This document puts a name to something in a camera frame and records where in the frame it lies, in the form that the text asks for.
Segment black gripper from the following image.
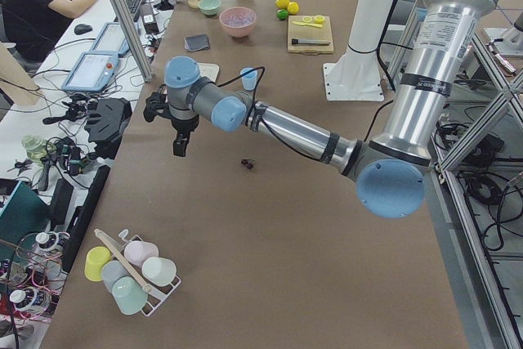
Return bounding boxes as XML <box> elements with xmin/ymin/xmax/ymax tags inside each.
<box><xmin>171</xmin><ymin>115</ymin><xmax>199</xmax><ymax>157</ymax></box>

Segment dark red cherries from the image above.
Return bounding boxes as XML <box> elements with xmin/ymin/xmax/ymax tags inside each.
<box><xmin>240</xmin><ymin>159</ymin><xmax>255</xmax><ymax>170</ymax></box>

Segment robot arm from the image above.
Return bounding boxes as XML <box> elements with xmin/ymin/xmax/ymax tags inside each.
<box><xmin>164</xmin><ymin>0</ymin><xmax>498</xmax><ymax>218</ymax></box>

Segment pile of clear ice cubes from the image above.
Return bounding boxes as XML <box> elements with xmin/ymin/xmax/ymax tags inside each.
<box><xmin>224</xmin><ymin>14</ymin><xmax>253</xmax><ymax>29</ymax></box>

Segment light blue plastic cup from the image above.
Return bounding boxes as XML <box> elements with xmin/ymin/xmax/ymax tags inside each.
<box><xmin>240</xmin><ymin>67</ymin><xmax>257</xmax><ymax>92</ymax></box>

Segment pink cup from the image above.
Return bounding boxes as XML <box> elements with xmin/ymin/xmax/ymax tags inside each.
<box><xmin>123</xmin><ymin>240</ymin><xmax>159</xmax><ymax>267</ymax></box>

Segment white cup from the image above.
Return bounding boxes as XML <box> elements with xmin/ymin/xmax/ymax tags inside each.
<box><xmin>141</xmin><ymin>257</ymin><xmax>177</xmax><ymax>287</ymax></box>

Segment yellow cup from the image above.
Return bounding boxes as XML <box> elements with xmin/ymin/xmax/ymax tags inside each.
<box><xmin>84</xmin><ymin>246</ymin><xmax>112</xmax><ymax>282</ymax></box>

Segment grey blue cup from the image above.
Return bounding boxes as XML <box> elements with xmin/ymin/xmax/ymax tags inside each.
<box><xmin>101</xmin><ymin>259</ymin><xmax>127</xmax><ymax>293</ymax></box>

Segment mint green cup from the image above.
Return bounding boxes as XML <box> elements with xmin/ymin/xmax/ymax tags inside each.
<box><xmin>111</xmin><ymin>276</ymin><xmax>148</xmax><ymax>315</ymax></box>

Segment mint green bowl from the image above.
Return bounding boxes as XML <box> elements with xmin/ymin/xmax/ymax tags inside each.
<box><xmin>198</xmin><ymin>0</ymin><xmax>221</xmax><ymax>16</ymax></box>

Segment pink bowl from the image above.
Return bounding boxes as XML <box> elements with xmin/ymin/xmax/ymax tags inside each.
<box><xmin>219</xmin><ymin>7</ymin><xmax>257</xmax><ymax>38</ymax></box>

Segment yellow lemon left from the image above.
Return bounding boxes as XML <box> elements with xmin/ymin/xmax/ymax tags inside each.
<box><xmin>275</xmin><ymin>0</ymin><xmax>290</xmax><ymax>10</ymax></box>

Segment yellow lemon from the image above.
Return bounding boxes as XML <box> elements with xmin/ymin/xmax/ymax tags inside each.
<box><xmin>286</xmin><ymin>2</ymin><xmax>300</xmax><ymax>15</ymax></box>
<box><xmin>275</xmin><ymin>0</ymin><xmax>290</xmax><ymax>10</ymax></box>

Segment green lime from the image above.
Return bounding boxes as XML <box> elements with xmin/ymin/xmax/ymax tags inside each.
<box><xmin>276</xmin><ymin>9</ymin><xmax>288</xmax><ymax>20</ymax></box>

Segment grey folded cloth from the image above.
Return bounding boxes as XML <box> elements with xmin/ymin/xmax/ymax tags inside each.
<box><xmin>184</xmin><ymin>34</ymin><xmax>210</xmax><ymax>52</ymax></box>

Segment yellow lemon right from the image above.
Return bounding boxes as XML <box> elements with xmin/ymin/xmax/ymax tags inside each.
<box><xmin>286</xmin><ymin>2</ymin><xmax>300</xmax><ymax>15</ymax></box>

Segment cream rabbit tray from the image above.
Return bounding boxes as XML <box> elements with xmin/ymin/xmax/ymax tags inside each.
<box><xmin>198</xmin><ymin>62</ymin><xmax>220</xmax><ymax>83</ymax></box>

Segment steel muddler black tip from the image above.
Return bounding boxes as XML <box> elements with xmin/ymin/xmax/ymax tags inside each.
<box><xmin>291</xmin><ymin>38</ymin><xmax>331</xmax><ymax>46</ymax></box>

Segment bamboo cutting board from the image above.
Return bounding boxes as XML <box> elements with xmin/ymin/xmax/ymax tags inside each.
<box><xmin>287</xmin><ymin>16</ymin><xmax>334</xmax><ymax>54</ymax></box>

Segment yellow plastic knife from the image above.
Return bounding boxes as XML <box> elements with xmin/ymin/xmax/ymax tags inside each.
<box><xmin>292</xmin><ymin>20</ymin><xmax>324</xmax><ymax>29</ymax></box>

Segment lemon half slice upper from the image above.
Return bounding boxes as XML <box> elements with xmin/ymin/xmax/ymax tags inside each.
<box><xmin>313</xmin><ymin>15</ymin><xmax>325</xmax><ymax>25</ymax></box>

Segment teach pendant near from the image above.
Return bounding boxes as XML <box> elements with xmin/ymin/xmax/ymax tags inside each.
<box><xmin>60</xmin><ymin>51</ymin><xmax>119</xmax><ymax>92</ymax></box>

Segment teach pendant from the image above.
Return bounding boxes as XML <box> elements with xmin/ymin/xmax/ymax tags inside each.
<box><xmin>60</xmin><ymin>51</ymin><xmax>119</xmax><ymax>92</ymax></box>
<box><xmin>91</xmin><ymin>22</ymin><xmax>130</xmax><ymax>57</ymax></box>

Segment teach pendant far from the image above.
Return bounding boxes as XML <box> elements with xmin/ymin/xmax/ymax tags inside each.
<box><xmin>91</xmin><ymin>22</ymin><xmax>130</xmax><ymax>57</ymax></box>

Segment computer mouse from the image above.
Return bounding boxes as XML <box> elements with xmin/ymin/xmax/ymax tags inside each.
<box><xmin>74</xmin><ymin>24</ymin><xmax>93</xmax><ymax>35</ymax></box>

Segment seated person black shirt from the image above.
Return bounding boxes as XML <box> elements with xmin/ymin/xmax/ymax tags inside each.
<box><xmin>2</xmin><ymin>0</ymin><xmax>97</xmax><ymax>62</ymax></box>

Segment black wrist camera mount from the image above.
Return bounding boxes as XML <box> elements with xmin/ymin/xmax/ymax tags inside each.
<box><xmin>143</xmin><ymin>85</ymin><xmax>171</xmax><ymax>123</ymax></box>

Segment aluminium frame post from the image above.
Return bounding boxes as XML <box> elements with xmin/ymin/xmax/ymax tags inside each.
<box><xmin>110</xmin><ymin>0</ymin><xmax>153</xmax><ymax>83</ymax></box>

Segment wooden rack handle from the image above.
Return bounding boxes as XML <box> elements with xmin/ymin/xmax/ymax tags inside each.
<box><xmin>94</xmin><ymin>229</ymin><xmax>152</xmax><ymax>293</ymax></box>

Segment white wire cup rack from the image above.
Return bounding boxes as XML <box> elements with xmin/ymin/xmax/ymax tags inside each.
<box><xmin>106</xmin><ymin>229</ymin><xmax>181</xmax><ymax>317</ymax></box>

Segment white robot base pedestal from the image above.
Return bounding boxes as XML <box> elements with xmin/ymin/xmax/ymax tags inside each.
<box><xmin>324</xmin><ymin>0</ymin><xmax>394</xmax><ymax>101</ymax></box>

